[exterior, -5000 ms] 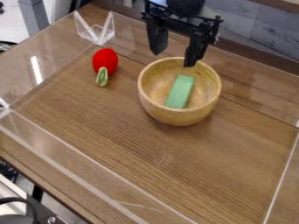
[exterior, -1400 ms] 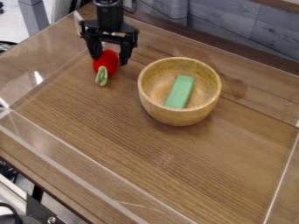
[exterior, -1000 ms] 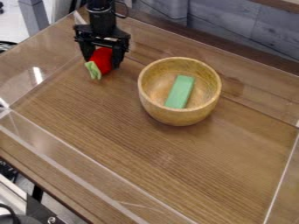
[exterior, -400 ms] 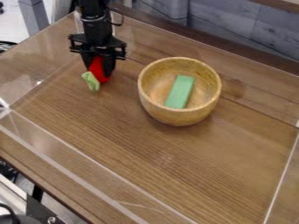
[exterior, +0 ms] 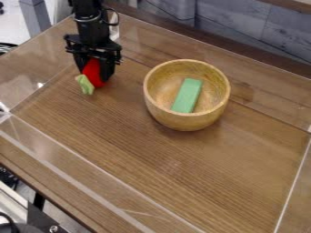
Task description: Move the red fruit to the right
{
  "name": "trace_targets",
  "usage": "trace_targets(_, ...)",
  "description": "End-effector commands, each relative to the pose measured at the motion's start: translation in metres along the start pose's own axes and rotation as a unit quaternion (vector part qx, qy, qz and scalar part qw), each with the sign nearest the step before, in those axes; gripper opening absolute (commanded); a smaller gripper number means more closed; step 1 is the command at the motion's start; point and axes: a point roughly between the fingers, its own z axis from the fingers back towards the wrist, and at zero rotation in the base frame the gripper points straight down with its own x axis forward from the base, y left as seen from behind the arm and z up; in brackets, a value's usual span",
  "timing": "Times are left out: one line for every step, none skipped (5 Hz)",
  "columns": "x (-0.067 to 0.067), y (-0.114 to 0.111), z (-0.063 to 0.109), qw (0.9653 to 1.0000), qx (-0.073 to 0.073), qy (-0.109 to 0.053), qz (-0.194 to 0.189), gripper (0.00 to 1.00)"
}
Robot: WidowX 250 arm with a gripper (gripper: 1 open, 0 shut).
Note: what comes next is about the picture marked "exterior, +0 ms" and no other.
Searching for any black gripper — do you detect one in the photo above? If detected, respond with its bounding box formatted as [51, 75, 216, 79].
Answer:
[64, 15, 121, 82]

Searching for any red felt fruit green stem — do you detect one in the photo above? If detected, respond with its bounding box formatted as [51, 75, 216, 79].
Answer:
[74, 57, 108, 96]

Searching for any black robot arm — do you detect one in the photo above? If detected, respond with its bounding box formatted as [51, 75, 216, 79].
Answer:
[64, 0, 121, 84]

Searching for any wooden bowl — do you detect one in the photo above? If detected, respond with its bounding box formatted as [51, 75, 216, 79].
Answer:
[142, 59, 230, 131]

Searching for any green rectangular block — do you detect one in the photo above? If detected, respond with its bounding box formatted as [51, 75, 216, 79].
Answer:
[169, 78, 202, 113]

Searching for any clear acrylic corner bracket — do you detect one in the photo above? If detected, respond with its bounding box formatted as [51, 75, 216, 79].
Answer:
[108, 11, 118, 42]

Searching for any black metal bracket with bolt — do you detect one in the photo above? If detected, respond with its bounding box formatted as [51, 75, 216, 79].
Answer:
[26, 203, 69, 233]

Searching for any black cable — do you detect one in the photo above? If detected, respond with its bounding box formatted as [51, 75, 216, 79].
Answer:
[0, 211, 21, 233]

